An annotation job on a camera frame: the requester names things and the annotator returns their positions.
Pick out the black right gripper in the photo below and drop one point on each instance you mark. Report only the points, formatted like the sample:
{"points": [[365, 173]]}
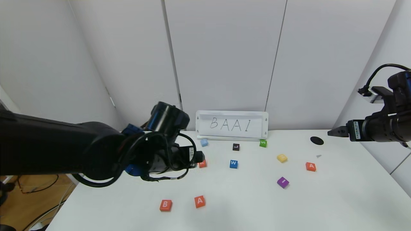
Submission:
{"points": [[355, 130]]}

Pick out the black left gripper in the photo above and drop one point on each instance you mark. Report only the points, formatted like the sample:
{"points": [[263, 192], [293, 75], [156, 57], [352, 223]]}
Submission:
{"points": [[192, 155]]}

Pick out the orange block letter A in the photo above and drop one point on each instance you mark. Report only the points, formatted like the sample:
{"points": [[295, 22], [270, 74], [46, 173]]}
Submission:
{"points": [[310, 166], [199, 201]]}

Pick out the orange block letter B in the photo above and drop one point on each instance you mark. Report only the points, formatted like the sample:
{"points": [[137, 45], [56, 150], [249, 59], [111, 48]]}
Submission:
{"points": [[165, 205]]}

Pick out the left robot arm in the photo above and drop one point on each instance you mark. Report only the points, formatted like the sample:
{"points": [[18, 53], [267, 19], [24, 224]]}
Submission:
{"points": [[64, 147]]}

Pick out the white BAAI sign board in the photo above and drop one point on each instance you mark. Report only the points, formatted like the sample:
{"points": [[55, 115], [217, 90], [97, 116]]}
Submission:
{"points": [[231, 125]]}

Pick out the orange block letter R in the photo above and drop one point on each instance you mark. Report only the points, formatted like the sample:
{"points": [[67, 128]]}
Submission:
{"points": [[203, 164]]}

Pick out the light blue letter block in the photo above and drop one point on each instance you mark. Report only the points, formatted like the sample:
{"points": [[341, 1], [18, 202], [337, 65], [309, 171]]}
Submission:
{"points": [[204, 142]]}

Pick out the black table grommet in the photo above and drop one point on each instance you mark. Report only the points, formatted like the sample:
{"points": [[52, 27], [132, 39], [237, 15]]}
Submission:
{"points": [[317, 140]]}

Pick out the blue block letter W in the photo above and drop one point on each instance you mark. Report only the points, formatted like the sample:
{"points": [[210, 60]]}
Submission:
{"points": [[233, 164]]}

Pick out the black block letter L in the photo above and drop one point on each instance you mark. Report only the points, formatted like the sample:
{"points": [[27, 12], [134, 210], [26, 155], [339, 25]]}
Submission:
{"points": [[236, 147]]}

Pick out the green block letter S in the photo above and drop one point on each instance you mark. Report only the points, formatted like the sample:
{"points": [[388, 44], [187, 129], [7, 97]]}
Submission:
{"points": [[263, 143]]}

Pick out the yellow letter block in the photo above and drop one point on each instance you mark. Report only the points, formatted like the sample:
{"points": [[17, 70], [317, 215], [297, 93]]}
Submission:
{"points": [[282, 158]]}

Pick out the purple block letter I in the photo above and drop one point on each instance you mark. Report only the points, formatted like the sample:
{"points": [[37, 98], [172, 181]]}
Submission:
{"points": [[283, 182]]}

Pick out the white power strip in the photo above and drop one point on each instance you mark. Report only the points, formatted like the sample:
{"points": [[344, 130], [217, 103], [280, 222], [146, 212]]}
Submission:
{"points": [[36, 227]]}

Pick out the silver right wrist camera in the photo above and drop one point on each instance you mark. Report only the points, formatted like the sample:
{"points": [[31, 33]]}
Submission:
{"points": [[374, 97]]}

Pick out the white wall panel bracket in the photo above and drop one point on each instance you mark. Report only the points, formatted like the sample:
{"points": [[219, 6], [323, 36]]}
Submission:
{"points": [[112, 102]]}

